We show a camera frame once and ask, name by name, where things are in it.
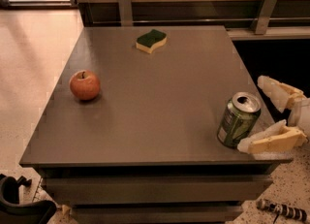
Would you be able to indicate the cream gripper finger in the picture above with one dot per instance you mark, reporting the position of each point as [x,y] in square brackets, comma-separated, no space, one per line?
[278,137]
[282,96]

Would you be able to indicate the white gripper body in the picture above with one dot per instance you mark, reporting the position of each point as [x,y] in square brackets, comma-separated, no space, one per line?
[302,113]

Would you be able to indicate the green soda can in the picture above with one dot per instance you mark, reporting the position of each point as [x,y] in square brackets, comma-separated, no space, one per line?
[240,115]

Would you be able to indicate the green and yellow sponge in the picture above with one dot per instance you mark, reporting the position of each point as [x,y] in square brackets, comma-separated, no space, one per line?
[148,42]

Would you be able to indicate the black and white striped tool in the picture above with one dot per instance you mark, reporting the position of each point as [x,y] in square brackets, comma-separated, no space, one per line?
[297,214]

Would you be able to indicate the grey drawer cabinet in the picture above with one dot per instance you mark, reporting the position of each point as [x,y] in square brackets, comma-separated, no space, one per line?
[145,150]

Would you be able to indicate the red apple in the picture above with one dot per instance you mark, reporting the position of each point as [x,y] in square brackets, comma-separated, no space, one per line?
[85,85]

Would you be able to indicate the black chair base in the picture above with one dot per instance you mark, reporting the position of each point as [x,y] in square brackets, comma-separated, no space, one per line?
[13,212]

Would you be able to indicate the right metal wall bracket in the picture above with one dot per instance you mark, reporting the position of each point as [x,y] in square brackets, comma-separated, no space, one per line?
[261,21]

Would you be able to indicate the metal wall bracket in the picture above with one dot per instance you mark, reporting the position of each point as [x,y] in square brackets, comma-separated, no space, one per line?
[261,21]
[125,12]

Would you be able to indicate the left metal wall bracket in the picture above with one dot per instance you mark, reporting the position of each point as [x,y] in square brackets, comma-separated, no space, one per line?
[125,12]

